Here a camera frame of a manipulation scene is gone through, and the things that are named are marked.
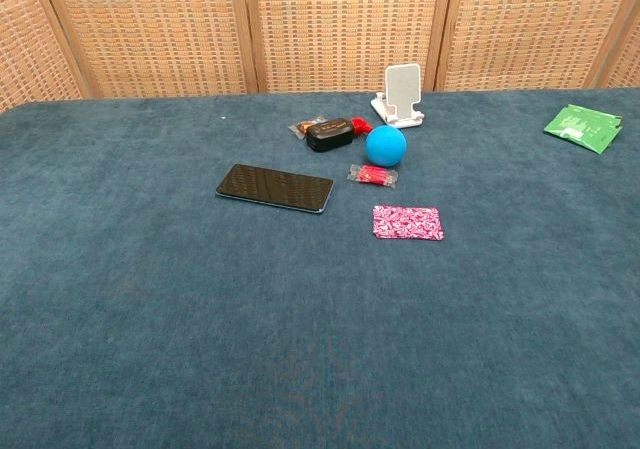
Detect red candy in clear wrapper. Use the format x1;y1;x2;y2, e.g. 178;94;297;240
347;163;399;190

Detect woven rattan screen panel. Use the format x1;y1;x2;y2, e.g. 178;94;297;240
27;0;259;100
434;0;640;93
0;0;84;114
243;0;455;94
582;0;640;90

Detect green sachet packet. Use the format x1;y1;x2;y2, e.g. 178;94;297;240
543;104;623;153
599;117;624;155

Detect black glossy case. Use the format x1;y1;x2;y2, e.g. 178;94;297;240
305;117;357;153

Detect orange snack packet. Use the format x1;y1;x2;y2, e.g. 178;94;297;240
288;115;327;141

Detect blue ball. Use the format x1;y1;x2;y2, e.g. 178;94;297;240
364;124;408;167

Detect black smartphone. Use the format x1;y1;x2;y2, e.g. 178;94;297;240
215;163;335;216

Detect white folding phone stand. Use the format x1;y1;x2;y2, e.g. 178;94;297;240
370;62;426;130

